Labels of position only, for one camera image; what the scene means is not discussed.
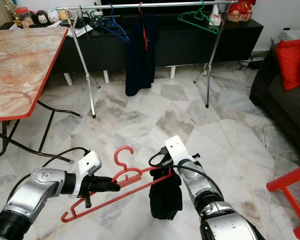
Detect red plastic hanger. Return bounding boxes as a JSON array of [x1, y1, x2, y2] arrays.
[[139, 2, 149, 51], [61, 145, 177, 223]]

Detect blue plastic hanger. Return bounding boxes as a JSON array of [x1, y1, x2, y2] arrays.
[[97, 4, 130, 43]]

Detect green plastic hanger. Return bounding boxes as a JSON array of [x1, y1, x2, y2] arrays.
[[177, 1, 221, 35]]

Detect navy shirt with white text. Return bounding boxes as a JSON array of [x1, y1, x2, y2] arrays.
[[124, 15, 161, 97]]

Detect red plastic stool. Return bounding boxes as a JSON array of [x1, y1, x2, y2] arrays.
[[266, 162, 300, 240]]

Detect dark grey sofa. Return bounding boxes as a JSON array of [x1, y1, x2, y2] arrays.
[[250, 42, 300, 151]]

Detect marble-top folding table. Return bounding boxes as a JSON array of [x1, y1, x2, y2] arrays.
[[0, 26, 81, 166]]

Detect black power adapter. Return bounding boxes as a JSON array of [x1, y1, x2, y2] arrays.
[[240, 57, 265, 70]]

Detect black TV cabinet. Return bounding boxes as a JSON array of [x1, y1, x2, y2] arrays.
[[0, 17, 265, 86]]

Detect small white hanging pouch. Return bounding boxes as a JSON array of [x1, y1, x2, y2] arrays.
[[209, 11, 222, 27]]

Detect white paper sheets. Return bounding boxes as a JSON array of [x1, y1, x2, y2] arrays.
[[66, 22, 93, 38]]

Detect silver metal clothes rack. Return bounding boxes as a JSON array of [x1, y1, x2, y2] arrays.
[[56, 0, 240, 120]]

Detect black flat-screen television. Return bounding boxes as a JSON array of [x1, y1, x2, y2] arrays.
[[100, 0, 216, 7]]

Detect red cushion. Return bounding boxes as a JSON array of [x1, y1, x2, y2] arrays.
[[275, 37, 300, 92]]

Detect red lucky doll figurine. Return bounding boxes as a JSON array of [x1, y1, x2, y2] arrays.
[[227, 0, 257, 23]]

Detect yellow round plush toy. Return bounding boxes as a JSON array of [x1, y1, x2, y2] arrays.
[[58, 9, 70, 22]]

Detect white round plush toy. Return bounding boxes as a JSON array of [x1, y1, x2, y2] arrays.
[[46, 9, 60, 24]]

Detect black mouse plush toy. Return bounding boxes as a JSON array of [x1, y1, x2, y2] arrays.
[[32, 9, 48, 26]]

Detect light grey bag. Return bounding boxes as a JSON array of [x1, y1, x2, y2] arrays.
[[277, 29, 300, 45]]

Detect glass jar with red lid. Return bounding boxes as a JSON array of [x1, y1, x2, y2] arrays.
[[15, 7, 32, 29]]

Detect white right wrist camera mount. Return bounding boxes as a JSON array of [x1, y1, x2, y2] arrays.
[[164, 135, 193, 166]]

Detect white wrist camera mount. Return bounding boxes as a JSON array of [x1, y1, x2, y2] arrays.
[[164, 135, 193, 166], [76, 150, 103, 187]]

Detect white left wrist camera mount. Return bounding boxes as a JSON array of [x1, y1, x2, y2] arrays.
[[76, 150, 103, 187]]

